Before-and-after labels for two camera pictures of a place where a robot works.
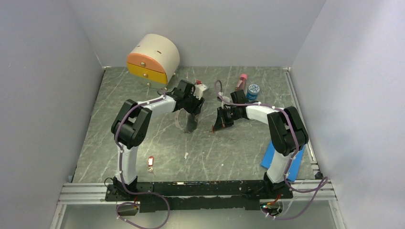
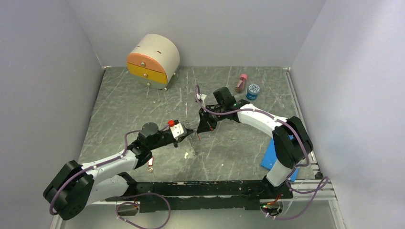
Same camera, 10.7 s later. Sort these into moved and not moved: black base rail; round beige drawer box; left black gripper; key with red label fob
Moved: left black gripper
Not moved: round beige drawer box; black base rail; key with red label fob
